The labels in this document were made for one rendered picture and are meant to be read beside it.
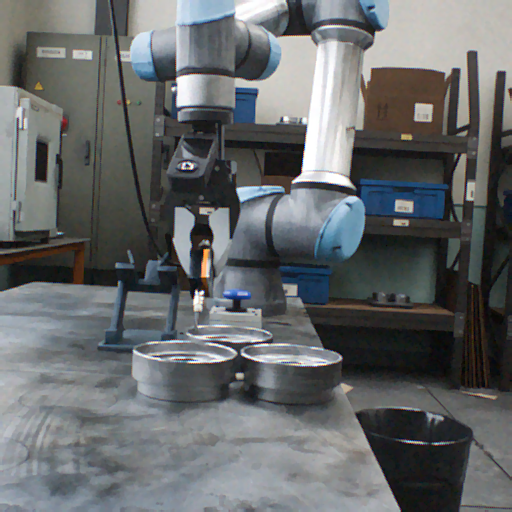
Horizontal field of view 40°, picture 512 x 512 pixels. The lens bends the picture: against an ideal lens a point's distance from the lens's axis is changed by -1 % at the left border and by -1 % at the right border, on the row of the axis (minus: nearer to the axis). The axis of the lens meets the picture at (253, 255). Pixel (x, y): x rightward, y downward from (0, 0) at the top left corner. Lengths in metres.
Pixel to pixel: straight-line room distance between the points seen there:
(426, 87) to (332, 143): 3.18
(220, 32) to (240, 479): 0.59
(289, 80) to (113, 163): 1.29
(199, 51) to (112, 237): 3.76
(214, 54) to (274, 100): 3.93
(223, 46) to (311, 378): 0.44
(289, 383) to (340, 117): 0.67
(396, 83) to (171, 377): 3.82
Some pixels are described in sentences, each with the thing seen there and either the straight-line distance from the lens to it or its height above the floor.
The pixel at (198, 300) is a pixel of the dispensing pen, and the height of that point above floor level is 0.87.
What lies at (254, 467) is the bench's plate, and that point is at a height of 0.80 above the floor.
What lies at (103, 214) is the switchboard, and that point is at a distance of 4.65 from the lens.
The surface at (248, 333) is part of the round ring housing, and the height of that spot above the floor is 0.83.
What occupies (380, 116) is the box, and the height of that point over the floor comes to 1.60.
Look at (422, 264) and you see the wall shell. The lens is 4.91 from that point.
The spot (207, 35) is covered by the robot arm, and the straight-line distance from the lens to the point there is 0.92.
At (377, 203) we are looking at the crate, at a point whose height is 1.08.
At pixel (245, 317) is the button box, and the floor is 0.84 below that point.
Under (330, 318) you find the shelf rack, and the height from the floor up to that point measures 0.39.
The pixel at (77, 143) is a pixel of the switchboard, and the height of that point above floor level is 1.36.
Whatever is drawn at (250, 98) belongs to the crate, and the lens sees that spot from 4.34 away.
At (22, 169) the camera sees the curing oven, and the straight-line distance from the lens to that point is 3.00.
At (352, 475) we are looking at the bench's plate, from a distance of 0.54.
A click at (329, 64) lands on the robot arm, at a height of 1.25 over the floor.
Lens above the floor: 0.98
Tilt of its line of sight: 3 degrees down
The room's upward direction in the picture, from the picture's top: 3 degrees clockwise
